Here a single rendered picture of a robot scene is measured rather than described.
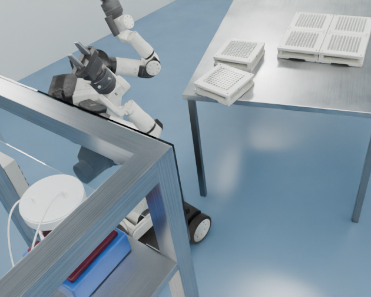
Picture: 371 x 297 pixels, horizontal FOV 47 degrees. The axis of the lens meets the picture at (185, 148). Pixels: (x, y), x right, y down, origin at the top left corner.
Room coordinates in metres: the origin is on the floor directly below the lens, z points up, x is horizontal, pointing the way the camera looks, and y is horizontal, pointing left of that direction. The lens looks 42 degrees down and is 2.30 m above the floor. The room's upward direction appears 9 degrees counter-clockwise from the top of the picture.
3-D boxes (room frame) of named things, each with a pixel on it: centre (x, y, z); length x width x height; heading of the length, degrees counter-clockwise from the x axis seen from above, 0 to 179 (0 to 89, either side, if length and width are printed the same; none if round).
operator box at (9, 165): (1.41, 0.80, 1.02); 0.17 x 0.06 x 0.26; 48
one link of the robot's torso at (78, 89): (1.69, 0.42, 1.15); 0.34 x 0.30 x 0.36; 178
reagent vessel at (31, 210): (0.70, 0.33, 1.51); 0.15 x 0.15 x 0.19
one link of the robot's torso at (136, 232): (1.69, 0.38, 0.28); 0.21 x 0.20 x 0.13; 133
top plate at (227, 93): (2.03, -0.27, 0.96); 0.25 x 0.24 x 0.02; 43
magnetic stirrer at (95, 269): (0.71, 0.33, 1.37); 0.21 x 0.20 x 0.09; 48
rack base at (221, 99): (2.03, -0.27, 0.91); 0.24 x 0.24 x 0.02; 43
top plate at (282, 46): (2.32, -0.81, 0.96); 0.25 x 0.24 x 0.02; 60
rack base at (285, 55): (2.32, -0.81, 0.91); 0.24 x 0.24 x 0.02; 60
